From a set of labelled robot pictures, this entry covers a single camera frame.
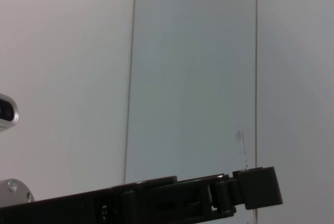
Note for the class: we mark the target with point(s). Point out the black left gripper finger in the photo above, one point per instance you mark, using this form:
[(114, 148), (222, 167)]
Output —
[(261, 187)]

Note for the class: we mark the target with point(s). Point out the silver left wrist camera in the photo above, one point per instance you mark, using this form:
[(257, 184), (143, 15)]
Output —
[(7, 114)]

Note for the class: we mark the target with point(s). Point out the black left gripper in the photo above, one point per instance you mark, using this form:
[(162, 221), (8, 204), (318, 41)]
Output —
[(65, 211)]

